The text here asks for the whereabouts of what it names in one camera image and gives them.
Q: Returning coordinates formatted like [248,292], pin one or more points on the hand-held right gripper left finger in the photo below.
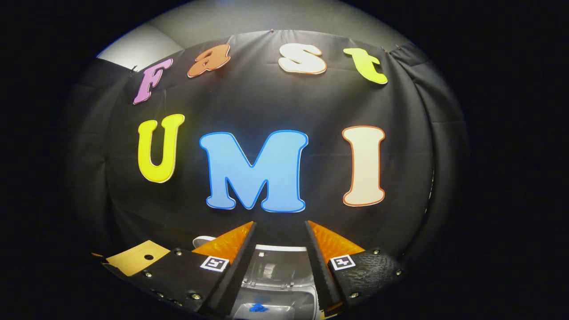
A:
[235,271]

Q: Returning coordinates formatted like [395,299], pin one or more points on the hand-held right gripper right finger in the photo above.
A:
[318,271]

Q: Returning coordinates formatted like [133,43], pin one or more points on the white desktop garbage bin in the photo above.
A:
[275,271]

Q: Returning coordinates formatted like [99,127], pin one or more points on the blue paper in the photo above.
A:
[258,307]

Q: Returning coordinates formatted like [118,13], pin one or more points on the black backdrop cloth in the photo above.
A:
[311,102]

